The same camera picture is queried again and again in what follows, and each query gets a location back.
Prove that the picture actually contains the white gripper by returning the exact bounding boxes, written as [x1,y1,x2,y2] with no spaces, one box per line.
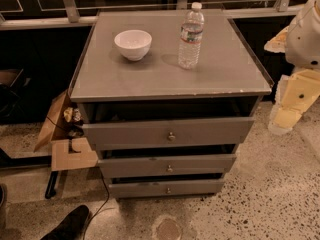
[264,27,320,135]

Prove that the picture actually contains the white ceramic bowl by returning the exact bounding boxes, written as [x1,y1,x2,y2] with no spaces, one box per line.
[114,30,152,61]

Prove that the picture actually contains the black cable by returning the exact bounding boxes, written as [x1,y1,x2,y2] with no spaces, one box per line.
[81,177,111,240]

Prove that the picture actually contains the metal window railing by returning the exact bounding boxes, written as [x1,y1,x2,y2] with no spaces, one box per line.
[0,0,307,31]

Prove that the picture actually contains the black bar on floor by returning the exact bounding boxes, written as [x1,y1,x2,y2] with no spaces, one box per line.
[45,171,58,199]

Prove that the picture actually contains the grey top drawer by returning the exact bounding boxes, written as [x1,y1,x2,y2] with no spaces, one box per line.
[83,117,254,150]

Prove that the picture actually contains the brown cardboard box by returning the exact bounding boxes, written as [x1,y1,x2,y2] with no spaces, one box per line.
[34,91,98,171]

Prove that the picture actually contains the grey middle drawer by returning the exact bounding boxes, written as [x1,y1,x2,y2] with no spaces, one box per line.
[98,154,236,178]

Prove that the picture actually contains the clear plastic water bottle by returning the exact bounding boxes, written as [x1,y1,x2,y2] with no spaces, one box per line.
[178,2,205,69]

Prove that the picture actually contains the grey drawer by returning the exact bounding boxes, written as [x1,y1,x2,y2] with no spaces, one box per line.
[109,179,224,198]
[83,117,254,150]
[98,154,236,178]

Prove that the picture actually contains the grey drawer cabinet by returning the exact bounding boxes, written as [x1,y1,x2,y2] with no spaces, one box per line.
[70,9,272,189]

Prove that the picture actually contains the black shoe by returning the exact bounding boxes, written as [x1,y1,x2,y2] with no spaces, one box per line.
[40,205,90,240]

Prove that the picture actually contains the grey bottom drawer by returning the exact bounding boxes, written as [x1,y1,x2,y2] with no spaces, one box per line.
[109,179,224,198]

